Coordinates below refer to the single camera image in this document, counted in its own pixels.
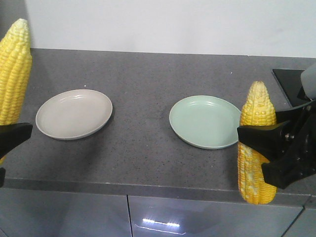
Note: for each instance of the grey lower cabinet door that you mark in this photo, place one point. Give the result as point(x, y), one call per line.
point(166, 217)
point(26, 213)

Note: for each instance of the black induction cooktop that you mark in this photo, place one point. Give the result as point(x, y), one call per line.
point(290, 83)

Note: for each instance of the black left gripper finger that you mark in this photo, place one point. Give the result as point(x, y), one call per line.
point(13, 135)
point(2, 176)

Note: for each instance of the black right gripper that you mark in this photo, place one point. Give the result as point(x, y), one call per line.
point(287, 163)

